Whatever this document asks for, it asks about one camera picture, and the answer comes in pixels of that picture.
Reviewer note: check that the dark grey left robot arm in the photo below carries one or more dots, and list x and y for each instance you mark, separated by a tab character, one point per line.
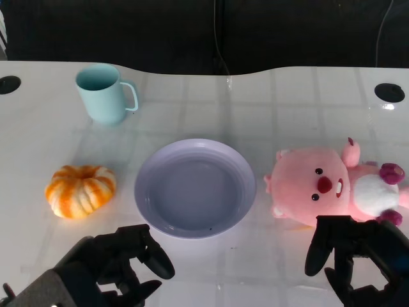
41	291

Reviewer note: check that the black backdrop curtain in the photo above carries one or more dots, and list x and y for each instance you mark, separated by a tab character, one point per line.
143	32

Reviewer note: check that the lavender round plate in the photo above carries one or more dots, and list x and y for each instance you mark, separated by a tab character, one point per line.
195	192

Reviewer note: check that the white object beside curtain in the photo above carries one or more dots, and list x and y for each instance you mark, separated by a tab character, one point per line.
2	28

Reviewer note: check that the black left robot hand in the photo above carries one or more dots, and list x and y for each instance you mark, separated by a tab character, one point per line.
128	252

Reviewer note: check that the pink plush doll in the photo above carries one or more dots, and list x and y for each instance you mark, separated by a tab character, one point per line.
306	188

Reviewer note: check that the light blue mug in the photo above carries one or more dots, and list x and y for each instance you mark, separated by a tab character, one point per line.
102	99

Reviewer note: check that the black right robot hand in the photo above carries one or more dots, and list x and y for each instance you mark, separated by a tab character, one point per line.
361	236

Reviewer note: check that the orange white pumpkin toy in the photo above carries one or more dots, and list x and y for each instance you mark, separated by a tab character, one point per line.
80	192

